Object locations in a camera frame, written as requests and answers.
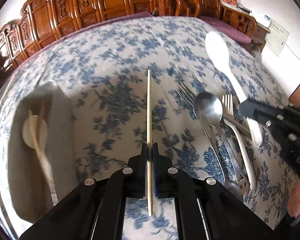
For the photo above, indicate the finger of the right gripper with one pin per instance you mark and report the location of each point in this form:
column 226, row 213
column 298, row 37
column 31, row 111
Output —
column 260, row 112

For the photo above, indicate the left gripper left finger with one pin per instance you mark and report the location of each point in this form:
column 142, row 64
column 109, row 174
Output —
column 142, row 169

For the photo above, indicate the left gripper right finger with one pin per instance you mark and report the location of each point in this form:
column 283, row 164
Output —
column 160, row 166

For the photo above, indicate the stainless steel spoon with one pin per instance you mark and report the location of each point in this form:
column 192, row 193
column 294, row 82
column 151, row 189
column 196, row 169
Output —
column 242, row 186

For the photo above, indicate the large cream rice spoon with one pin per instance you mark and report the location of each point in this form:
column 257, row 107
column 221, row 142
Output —
column 218, row 52

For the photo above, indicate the small cream plastic spoon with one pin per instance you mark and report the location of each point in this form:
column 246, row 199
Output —
column 41, row 154

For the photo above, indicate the person's right hand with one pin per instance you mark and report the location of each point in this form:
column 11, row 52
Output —
column 294, row 201

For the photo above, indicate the cream plastic fork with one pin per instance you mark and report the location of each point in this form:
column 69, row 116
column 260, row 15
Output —
column 227, row 101

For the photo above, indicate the wooden side table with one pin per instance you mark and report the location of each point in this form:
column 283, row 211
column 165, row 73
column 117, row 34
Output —
column 259, row 36

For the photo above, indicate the stainless steel fork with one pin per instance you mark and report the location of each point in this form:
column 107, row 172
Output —
column 210, row 106

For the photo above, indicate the purple armchair cushion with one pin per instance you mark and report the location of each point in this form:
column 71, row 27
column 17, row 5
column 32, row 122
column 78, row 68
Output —
column 228, row 30

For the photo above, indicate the white blue paper box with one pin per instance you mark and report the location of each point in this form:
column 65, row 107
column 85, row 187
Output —
column 261, row 18

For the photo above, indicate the blue floral tablecloth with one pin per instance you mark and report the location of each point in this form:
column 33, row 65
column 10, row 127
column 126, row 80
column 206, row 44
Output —
column 103, row 73

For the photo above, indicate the grey rectangular tray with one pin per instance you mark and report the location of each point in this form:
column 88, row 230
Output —
column 30, row 194

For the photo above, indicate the red gift box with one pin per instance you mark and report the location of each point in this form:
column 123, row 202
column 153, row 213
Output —
column 229, row 3

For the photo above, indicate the carved wooden armchair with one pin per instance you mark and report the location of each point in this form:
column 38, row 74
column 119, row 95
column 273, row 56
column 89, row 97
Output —
column 215, row 9

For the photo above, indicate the long carved wooden bench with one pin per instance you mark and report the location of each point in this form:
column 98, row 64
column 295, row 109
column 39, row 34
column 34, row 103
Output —
column 43, row 22

